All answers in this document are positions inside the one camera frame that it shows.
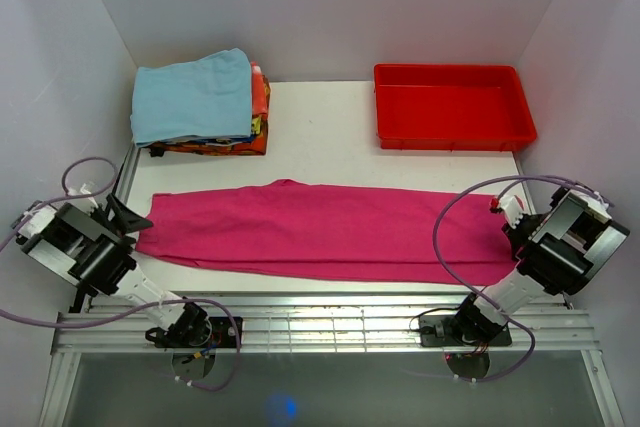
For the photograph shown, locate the pink trousers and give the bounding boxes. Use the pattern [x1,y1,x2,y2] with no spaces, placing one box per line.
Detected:
[136,179,514,286]

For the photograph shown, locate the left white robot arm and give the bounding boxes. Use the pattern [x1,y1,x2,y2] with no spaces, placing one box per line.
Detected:
[11,194,213,348]

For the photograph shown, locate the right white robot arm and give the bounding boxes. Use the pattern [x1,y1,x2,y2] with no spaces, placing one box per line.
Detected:
[451,187,630,345]

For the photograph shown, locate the folded orange patterned trousers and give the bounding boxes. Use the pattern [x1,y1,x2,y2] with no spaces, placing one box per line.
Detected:
[147,62,271,157]

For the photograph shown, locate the red plastic tray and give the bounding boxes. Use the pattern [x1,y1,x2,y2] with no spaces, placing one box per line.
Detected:
[374,64,537,152]

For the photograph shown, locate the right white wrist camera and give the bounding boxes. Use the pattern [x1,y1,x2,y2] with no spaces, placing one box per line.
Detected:
[490,194,527,229]

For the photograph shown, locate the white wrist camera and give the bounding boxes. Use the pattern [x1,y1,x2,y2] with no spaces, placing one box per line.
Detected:
[490,194,527,229]
[67,183,98,210]

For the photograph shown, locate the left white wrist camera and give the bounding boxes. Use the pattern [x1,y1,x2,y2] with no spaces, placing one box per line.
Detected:
[67,183,98,210]

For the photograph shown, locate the aluminium rail frame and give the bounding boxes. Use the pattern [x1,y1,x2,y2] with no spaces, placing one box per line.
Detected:
[37,146,626,427]

